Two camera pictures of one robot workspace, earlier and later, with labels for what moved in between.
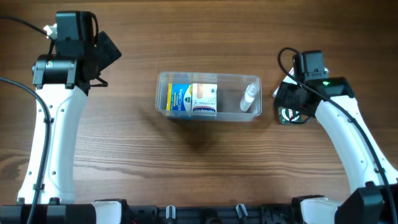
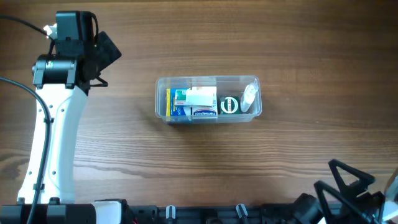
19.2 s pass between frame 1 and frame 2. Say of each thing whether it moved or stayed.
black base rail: stayed
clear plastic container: stayed
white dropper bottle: stayed
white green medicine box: moved
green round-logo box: moved
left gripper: stayed
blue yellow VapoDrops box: moved
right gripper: moved
